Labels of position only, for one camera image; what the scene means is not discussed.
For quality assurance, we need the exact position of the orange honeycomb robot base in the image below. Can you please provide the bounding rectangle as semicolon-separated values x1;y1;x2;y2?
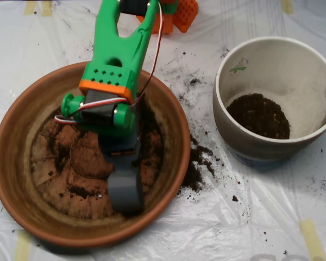
173;0;199;33

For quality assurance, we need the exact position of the beige masking tape strip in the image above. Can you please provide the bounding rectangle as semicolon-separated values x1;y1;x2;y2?
299;219;326;261
14;230;32;261
23;0;38;16
41;0;54;17
281;0;294;15

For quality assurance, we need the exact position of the dark soil pile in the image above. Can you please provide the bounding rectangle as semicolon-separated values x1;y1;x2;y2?
47;96;164;199

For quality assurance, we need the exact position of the dark forearm servo cable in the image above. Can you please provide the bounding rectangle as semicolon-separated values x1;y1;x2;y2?
130;0;164;107

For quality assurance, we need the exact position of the terracotta plant saucer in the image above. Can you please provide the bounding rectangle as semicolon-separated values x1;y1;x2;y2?
0;61;191;248

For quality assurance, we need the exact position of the white ceramic pot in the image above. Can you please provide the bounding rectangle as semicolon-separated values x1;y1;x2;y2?
212;36;326;163

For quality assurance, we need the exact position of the clear plastic cover sheet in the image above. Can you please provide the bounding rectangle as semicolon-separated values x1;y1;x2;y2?
0;0;326;261

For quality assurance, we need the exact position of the spilled soil heap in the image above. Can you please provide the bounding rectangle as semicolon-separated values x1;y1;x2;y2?
178;133;217;193

